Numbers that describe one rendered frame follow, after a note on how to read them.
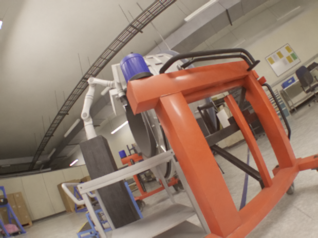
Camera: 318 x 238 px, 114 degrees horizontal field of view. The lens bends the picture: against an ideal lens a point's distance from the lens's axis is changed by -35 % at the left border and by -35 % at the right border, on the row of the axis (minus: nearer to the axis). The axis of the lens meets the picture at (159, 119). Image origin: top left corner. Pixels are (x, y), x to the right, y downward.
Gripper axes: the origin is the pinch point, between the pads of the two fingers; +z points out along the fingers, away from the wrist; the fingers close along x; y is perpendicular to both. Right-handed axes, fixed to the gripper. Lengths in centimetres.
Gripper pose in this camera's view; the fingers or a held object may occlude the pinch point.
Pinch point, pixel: (126, 112)
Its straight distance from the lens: 168.6
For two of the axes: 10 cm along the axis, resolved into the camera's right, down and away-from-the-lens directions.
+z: 4.1, 8.8, -2.5
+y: 9.1, -3.6, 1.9
